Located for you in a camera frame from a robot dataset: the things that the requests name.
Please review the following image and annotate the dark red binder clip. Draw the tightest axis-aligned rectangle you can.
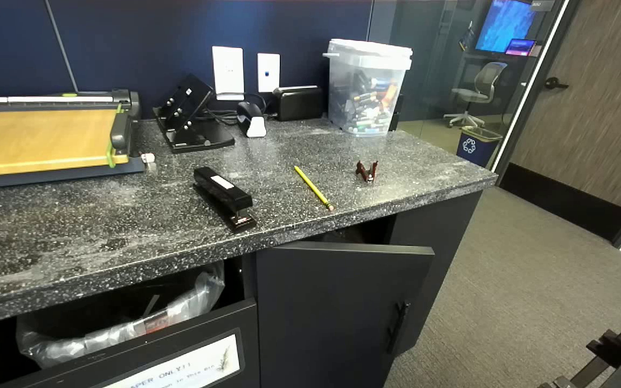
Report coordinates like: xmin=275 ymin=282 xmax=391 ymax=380
xmin=356 ymin=161 xmax=376 ymax=183

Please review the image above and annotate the paper trimmer with wooden board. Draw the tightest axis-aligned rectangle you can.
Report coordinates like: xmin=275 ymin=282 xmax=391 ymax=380
xmin=0 ymin=88 xmax=144 ymax=187

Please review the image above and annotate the black box by wall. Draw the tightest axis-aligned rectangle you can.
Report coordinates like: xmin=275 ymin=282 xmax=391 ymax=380
xmin=273 ymin=83 xmax=324 ymax=120

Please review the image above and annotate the computer monitor behind glass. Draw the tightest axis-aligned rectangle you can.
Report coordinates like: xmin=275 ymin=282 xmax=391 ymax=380
xmin=476 ymin=0 xmax=535 ymax=55

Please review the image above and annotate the grey office chair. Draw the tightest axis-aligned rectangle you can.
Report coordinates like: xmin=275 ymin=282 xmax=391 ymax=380
xmin=446 ymin=63 xmax=506 ymax=127

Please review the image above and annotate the white wall outlet plate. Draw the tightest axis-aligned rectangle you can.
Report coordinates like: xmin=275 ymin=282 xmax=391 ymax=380
xmin=257 ymin=51 xmax=280 ymax=93

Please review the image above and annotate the trash drawer front with label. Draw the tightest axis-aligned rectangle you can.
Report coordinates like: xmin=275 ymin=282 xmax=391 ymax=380
xmin=0 ymin=301 xmax=258 ymax=388

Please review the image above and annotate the black metal stand frame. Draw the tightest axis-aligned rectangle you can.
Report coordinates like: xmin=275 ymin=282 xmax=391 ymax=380
xmin=539 ymin=329 xmax=621 ymax=388

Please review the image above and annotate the clear plastic supply bin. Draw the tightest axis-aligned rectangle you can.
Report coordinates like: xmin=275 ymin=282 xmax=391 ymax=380
xmin=324 ymin=38 xmax=411 ymax=161

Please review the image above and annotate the blue recycling bin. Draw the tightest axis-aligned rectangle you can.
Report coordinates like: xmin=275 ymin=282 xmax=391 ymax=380
xmin=457 ymin=127 xmax=501 ymax=166

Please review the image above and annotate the open black cabinet door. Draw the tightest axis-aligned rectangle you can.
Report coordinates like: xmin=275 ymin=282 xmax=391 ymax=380
xmin=253 ymin=241 xmax=434 ymax=388

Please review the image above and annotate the trash bin with plastic liner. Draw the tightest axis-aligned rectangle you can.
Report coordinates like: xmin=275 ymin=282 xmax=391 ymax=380
xmin=15 ymin=266 xmax=225 ymax=368

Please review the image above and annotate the yellow pencil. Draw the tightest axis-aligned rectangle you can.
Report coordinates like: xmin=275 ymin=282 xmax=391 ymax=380
xmin=292 ymin=166 xmax=334 ymax=212

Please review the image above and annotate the black stapler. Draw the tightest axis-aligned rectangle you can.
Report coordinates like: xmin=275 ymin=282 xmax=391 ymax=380
xmin=193 ymin=166 xmax=257 ymax=233

